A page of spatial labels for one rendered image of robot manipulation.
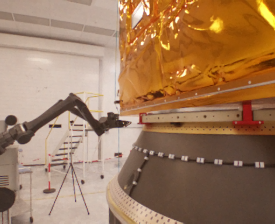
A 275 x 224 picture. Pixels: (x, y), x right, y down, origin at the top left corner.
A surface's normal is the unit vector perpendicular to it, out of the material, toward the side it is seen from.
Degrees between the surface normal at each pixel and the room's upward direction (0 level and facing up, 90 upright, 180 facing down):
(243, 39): 91
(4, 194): 90
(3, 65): 90
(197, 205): 62
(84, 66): 90
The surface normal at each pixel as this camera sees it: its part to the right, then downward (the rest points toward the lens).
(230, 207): -0.47, -0.51
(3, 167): 0.48, -0.06
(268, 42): -0.92, 0.00
